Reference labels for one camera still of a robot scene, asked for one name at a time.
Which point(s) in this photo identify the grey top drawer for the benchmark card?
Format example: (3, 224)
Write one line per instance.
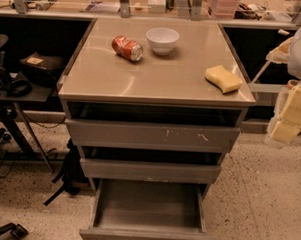
(167, 137)

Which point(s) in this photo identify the grey middle drawer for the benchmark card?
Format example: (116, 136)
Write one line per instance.
(149, 171)

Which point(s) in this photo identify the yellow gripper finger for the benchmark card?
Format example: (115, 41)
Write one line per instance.
(280, 53)
(285, 125)

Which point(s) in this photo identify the black side table stand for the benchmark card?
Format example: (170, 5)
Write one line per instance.
(7, 119)

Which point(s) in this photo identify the grey bottom drawer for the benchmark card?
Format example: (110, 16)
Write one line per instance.
(147, 210)

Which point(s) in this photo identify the black bag with label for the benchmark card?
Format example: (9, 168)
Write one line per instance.
(43, 70)

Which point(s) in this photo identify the black headphones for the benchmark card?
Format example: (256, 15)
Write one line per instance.
(13, 88)

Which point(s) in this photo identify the roll of tan tape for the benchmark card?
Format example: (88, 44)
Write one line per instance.
(291, 83)

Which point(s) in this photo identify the white bowl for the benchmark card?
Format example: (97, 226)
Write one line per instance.
(162, 40)

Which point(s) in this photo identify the black chair base caster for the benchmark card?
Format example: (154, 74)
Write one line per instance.
(17, 231)

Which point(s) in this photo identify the grey drawer cabinet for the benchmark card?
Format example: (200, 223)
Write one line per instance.
(171, 89)

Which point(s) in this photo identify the white stick with black tip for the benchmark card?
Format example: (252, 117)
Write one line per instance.
(283, 33)

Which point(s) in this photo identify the red soda can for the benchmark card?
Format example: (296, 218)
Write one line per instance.
(127, 48)

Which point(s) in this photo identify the grey drawer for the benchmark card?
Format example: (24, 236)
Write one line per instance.
(167, 137)
(149, 171)
(147, 210)

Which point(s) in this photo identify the yellow sponge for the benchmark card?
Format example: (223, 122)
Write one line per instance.
(225, 80)

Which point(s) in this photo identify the pink storage bin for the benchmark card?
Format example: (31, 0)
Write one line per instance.
(223, 9)

